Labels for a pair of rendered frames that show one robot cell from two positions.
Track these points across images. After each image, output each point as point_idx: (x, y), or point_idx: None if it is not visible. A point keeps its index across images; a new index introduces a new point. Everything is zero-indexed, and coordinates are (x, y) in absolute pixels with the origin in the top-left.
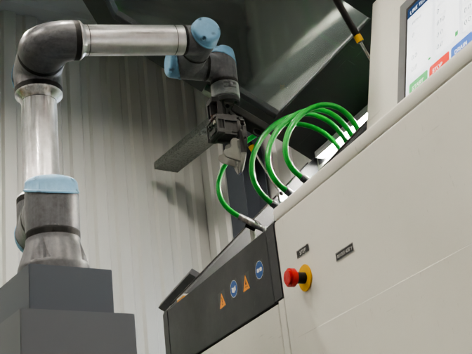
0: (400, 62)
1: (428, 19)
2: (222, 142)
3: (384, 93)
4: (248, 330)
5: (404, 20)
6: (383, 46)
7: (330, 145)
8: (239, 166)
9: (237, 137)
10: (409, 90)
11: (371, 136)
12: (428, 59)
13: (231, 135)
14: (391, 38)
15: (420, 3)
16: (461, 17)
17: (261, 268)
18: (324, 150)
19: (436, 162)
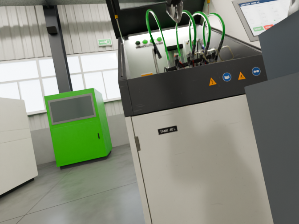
0: (241, 18)
1: (254, 10)
2: (172, 1)
3: (233, 26)
4: (243, 98)
5: (237, 6)
6: (224, 10)
7: (139, 35)
8: (179, 18)
9: (177, 4)
10: (253, 29)
11: None
12: (260, 22)
13: (177, 1)
14: (229, 9)
15: (246, 4)
16: (275, 16)
17: (258, 71)
18: (135, 36)
19: None
